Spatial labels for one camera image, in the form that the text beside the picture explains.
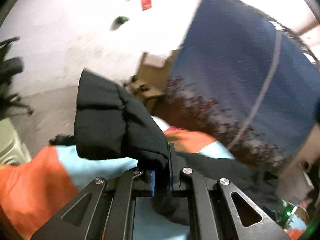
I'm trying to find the black padded winter jacket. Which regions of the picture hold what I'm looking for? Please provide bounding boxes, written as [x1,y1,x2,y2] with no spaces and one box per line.
[52,70,284,225]

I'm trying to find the wooden side table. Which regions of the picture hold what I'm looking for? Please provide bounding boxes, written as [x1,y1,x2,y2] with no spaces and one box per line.
[123,75,164,113]

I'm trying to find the brown cardboard box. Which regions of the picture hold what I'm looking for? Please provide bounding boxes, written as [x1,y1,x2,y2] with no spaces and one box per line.
[136,49,180,90]

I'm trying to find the blue fabric wardrobe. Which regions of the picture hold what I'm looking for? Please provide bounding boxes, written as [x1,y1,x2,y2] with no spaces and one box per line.
[152,0,319,172]

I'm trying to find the colourful patchwork bed cover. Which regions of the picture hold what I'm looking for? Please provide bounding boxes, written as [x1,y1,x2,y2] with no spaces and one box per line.
[0,115,311,240]

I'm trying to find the green plastic bin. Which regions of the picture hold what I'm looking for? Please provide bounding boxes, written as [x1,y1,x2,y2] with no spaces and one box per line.
[0,118,32,166]

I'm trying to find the black office chair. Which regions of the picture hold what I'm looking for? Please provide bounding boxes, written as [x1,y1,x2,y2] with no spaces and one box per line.
[1,36,34,116]

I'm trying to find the green wall hook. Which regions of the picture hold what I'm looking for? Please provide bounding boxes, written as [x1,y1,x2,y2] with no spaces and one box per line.
[111,16,129,30]

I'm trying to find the red paper wall decoration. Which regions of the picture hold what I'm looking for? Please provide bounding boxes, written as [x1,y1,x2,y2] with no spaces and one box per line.
[140,0,152,11]

